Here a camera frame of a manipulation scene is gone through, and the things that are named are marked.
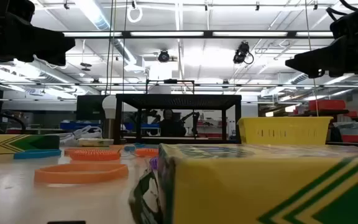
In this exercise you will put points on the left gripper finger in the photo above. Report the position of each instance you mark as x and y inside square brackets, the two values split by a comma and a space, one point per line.
[45, 46]

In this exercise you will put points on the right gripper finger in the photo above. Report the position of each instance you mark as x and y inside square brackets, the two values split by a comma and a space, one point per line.
[315, 60]

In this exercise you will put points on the yellow plastic basket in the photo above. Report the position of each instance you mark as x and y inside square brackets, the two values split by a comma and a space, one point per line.
[284, 130]

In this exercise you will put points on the orange coil wristband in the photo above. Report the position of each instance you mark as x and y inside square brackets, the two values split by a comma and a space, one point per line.
[147, 152]
[95, 155]

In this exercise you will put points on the blue coil wristband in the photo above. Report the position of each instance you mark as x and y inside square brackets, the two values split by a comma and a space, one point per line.
[130, 148]

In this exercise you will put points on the yellow green crayon box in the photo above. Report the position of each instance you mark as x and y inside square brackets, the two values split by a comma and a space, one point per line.
[26, 143]
[259, 193]

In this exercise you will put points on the purple coil wristband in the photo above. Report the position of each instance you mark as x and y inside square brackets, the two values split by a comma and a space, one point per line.
[154, 162]

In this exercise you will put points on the red storage bin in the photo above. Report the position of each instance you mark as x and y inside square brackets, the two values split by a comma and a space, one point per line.
[326, 105]
[354, 138]

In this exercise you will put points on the black computer monitor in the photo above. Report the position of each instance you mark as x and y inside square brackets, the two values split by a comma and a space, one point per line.
[90, 107]

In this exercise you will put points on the blue storage tray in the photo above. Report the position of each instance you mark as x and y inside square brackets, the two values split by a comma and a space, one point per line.
[79, 126]

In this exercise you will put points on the bulb lamp with brass base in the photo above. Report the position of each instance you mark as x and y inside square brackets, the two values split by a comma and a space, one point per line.
[110, 105]

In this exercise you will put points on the black perforated metal riser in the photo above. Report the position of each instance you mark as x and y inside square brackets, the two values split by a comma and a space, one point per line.
[179, 101]

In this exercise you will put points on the person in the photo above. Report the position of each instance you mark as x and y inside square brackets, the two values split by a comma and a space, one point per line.
[171, 124]

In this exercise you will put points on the black ceiling camera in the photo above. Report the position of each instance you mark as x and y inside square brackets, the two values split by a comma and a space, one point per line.
[241, 51]

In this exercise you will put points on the black overhead camera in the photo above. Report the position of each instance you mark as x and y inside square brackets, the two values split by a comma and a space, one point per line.
[163, 56]

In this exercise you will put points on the black camera mount strip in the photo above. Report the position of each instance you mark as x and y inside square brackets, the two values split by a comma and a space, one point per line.
[66, 222]

